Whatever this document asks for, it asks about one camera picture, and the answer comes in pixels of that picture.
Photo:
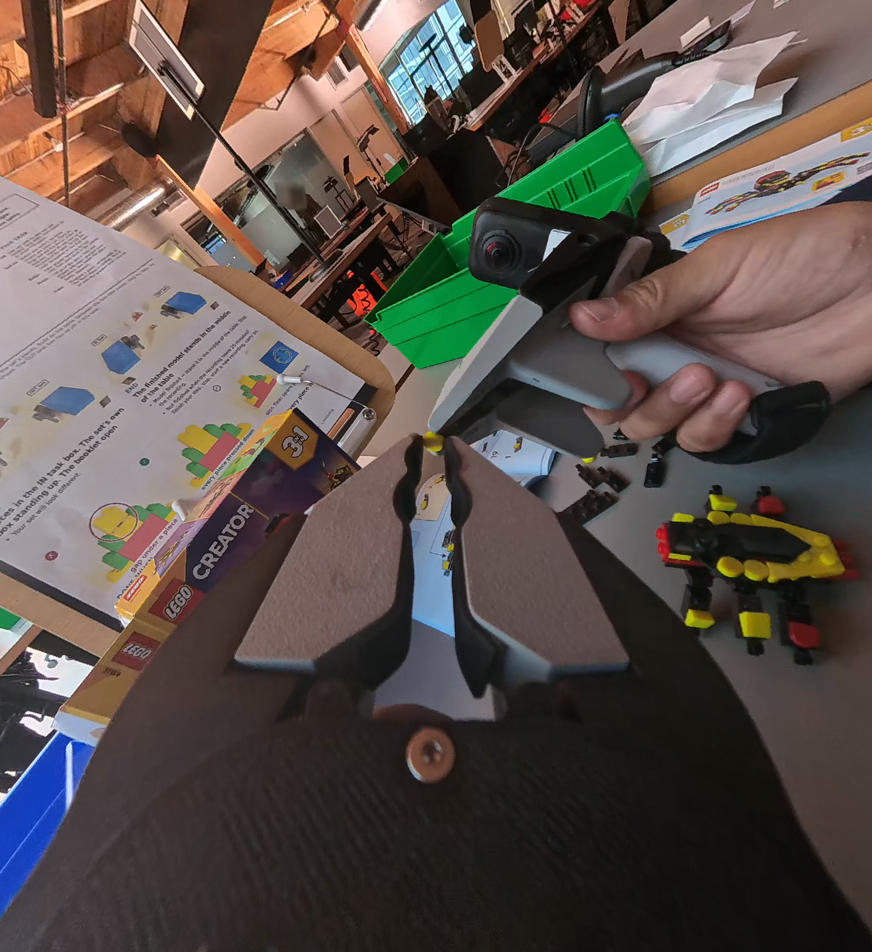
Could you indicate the grey handheld device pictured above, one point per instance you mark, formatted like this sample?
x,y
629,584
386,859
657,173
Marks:
x,y
607,85

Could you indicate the crumpled white paper bag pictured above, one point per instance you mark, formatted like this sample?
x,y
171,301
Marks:
x,y
711,97

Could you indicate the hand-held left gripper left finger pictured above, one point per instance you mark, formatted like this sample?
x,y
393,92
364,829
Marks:
x,y
331,587

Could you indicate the printed task instruction sheet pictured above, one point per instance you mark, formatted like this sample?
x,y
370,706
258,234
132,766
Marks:
x,y
108,372

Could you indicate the green plastic bin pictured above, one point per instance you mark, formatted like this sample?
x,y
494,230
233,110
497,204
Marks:
x,y
443,312

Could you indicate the hanging ceiling light panel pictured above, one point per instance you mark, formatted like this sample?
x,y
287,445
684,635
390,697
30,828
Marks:
x,y
164,59

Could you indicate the yellow round lego stud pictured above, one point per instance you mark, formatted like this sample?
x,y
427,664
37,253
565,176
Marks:
x,y
431,442

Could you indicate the person's right hand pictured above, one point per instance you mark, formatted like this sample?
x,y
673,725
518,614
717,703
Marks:
x,y
763,297

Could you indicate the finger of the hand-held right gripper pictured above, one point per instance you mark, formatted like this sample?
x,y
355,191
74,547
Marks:
x,y
547,424
495,349

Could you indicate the yellow black red lego model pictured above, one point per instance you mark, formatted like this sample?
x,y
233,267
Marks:
x,y
755,561

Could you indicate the white peg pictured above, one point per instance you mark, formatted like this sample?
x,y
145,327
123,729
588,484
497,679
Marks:
x,y
291,378
180,510

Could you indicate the pile of black lego plates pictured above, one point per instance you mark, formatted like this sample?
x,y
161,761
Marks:
x,y
599,483

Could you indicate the closed lego instruction booklet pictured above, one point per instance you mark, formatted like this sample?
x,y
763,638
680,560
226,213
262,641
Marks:
x,y
778,193

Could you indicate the open lego instruction booklet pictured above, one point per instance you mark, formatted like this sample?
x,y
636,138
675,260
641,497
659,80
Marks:
x,y
436,595

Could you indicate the large window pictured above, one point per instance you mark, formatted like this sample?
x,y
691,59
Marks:
x,y
424,52

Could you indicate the blue plastic bin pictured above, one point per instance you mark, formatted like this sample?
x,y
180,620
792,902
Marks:
x,y
12,803

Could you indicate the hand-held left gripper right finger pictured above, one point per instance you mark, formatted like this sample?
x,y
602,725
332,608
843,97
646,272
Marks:
x,y
540,587

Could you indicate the purple lego set box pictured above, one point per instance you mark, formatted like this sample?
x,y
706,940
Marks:
x,y
205,550

